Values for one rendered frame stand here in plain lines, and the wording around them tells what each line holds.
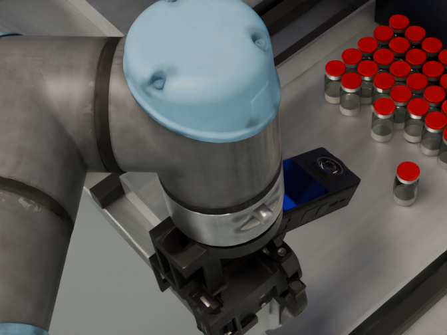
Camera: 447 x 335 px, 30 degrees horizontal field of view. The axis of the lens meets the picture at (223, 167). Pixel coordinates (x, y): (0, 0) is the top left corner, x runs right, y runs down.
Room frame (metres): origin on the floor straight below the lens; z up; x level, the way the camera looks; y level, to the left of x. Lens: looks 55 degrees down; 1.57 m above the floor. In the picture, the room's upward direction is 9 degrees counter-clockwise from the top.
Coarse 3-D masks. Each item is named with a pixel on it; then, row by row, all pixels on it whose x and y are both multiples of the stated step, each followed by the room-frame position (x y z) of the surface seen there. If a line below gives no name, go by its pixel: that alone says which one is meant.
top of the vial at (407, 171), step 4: (400, 164) 0.42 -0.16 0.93; (404, 164) 0.41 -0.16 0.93; (408, 164) 0.41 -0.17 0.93; (412, 164) 0.41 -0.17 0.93; (400, 168) 0.41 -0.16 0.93; (404, 168) 0.41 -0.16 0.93; (408, 168) 0.41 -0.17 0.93; (412, 168) 0.41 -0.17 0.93; (416, 168) 0.41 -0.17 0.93; (400, 172) 0.41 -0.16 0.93; (404, 172) 0.41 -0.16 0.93; (408, 172) 0.41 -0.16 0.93; (412, 172) 0.40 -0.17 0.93; (416, 172) 0.40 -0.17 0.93; (400, 176) 0.40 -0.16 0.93; (404, 176) 0.40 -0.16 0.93; (408, 176) 0.40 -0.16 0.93; (412, 176) 0.40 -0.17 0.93; (416, 176) 0.40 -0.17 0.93; (404, 180) 0.40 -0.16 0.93; (408, 180) 0.40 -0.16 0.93; (412, 180) 0.40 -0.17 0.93
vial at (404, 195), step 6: (396, 174) 0.41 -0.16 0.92; (396, 180) 0.41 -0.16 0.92; (402, 180) 0.40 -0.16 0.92; (414, 180) 0.40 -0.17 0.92; (396, 186) 0.40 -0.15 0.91; (402, 186) 0.40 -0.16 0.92; (408, 186) 0.40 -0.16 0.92; (414, 186) 0.40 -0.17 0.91; (396, 192) 0.40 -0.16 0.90; (402, 192) 0.40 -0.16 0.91; (408, 192) 0.40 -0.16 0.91; (414, 192) 0.40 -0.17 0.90; (396, 198) 0.40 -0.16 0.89; (402, 198) 0.40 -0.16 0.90; (408, 198) 0.40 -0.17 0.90; (414, 198) 0.40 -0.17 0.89; (402, 204) 0.40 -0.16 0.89; (408, 204) 0.40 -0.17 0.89
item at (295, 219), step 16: (288, 160) 0.35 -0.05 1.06; (304, 160) 0.35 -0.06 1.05; (320, 160) 0.35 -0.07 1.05; (336, 160) 0.35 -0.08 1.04; (288, 176) 0.33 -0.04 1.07; (304, 176) 0.33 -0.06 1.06; (320, 176) 0.33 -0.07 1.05; (336, 176) 0.33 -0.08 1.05; (352, 176) 0.34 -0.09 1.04; (288, 192) 0.31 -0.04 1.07; (304, 192) 0.32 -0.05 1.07; (320, 192) 0.32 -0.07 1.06; (336, 192) 0.32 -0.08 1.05; (352, 192) 0.33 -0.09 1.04; (288, 208) 0.30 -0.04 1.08; (304, 208) 0.30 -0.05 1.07; (320, 208) 0.31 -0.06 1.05; (336, 208) 0.32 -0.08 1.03; (288, 224) 0.29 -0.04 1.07; (304, 224) 0.30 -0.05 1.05
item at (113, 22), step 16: (80, 0) 0.72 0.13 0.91; (96, 0) 0.74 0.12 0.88; (112, 0) 0.74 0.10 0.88; (128, 0) 0.74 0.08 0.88; (144, 0) 0.73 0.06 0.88; (240, 0) 0.70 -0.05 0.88; (256, 0) 0.70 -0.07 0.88; (272, 0) 0.67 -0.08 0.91; (96, 16) 0.70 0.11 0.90; (112, 16) 0.71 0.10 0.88; (128, 16) 0.71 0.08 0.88; (112, 32) 0.67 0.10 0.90
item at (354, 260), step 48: (336, 48) 0.61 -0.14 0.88; (288, 96) 0.55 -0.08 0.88; (288, 144) 0.49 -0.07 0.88; (336, 144) 0.48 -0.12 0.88; (384, 144) 0.47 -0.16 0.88; (144, 192) 0.46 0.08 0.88; (384, 192) 0.42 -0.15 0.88; (432, 192) 0.41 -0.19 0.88; (288, 240) 0.38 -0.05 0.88; (336, 240) 0.37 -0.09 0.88; (384, 240) 0.37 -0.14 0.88; (432, 240) 0.36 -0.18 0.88; (336, 288) 0.33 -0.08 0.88; (384, 288) 0.32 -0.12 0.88
